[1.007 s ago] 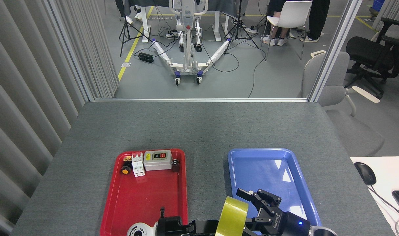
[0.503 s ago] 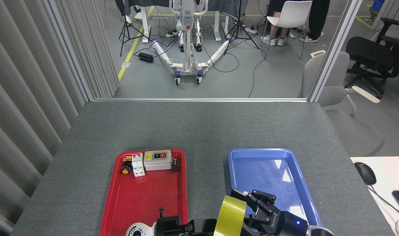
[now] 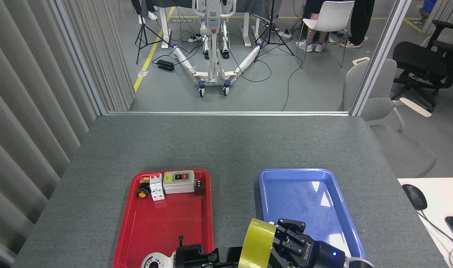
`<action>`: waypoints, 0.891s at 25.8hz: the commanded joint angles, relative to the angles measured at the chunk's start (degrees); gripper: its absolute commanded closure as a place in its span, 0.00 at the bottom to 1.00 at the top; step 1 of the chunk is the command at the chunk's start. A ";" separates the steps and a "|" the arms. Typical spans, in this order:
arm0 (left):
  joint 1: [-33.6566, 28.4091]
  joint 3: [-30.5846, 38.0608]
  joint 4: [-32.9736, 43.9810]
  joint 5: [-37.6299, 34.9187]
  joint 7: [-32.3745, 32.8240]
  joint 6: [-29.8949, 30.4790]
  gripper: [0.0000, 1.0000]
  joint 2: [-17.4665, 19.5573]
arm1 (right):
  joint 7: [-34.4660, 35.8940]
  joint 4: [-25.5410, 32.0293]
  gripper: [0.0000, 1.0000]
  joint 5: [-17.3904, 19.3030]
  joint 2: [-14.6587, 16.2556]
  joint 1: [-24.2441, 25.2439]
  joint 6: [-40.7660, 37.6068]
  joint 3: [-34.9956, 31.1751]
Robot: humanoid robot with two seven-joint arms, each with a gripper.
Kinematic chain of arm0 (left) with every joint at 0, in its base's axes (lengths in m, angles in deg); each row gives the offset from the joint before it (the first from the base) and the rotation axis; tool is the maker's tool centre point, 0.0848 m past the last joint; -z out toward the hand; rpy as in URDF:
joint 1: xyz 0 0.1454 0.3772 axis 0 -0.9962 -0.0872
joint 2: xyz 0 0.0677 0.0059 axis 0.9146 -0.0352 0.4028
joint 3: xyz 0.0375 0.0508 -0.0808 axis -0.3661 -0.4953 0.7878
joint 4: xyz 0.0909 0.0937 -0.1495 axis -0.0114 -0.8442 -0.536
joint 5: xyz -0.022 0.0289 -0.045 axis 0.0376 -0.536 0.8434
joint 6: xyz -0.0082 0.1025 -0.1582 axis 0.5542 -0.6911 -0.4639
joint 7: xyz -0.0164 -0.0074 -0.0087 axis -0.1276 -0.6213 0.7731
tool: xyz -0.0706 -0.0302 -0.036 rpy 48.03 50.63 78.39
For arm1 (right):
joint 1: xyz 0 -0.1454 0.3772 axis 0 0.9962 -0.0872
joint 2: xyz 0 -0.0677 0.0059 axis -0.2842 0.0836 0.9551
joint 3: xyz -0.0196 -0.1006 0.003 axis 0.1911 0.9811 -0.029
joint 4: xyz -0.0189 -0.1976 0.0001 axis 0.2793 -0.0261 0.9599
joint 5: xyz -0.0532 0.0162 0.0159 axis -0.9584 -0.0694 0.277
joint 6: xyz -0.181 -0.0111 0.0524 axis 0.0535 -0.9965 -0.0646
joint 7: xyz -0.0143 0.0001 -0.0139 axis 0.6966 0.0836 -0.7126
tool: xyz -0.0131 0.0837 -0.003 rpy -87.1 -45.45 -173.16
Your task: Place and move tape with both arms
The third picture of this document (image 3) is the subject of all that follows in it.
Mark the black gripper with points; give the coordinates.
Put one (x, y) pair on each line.
(191, 258)
(323, 257)

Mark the yellow tape roll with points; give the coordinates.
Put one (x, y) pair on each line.
(258, 243)

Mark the blue plastic tray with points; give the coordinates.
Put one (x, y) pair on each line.
(297, 193)

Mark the red plastic tray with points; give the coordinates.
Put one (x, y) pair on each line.
(167, 223)

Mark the white circuit breaker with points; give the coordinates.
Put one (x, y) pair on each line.
(157, 190)

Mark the orange push button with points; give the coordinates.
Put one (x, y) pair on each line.
(142, 193)

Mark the black computer mouse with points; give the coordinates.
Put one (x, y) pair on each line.
(415, 196)

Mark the white desk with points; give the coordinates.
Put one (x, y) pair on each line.
(440, 195)

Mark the grey upholstered chair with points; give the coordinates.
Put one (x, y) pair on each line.
(377, 108)

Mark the seated person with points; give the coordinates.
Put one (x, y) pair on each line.
(311, 42)

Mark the white stand on wheels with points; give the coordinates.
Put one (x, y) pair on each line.
(212, 56)

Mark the black power adapter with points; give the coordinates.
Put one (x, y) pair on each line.
(166, 65)

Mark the white paper sheet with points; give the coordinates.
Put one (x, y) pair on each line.
(143, 73)

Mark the white power strip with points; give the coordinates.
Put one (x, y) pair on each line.
(284, 35)

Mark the black tripod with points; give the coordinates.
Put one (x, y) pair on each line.
(141, 31)
(272, 33)

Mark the black office chair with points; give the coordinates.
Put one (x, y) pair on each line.
(416, 59)

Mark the white plastic chair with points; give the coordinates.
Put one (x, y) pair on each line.
(332, 16)

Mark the standing person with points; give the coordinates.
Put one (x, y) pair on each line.
(358, 22)

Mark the walking person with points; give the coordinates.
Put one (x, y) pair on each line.
(152, 15)

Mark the blue storage bin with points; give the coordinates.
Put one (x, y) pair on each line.
(429, 6)

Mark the dark round knob switch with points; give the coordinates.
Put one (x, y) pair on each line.
(199, 188)

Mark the grey push button switch box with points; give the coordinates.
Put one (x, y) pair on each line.
(178, 186)

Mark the silver frame rail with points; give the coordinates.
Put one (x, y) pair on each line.
(226, 112)

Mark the silver frame post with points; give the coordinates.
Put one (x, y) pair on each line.
(379, 59)
(79, 59)

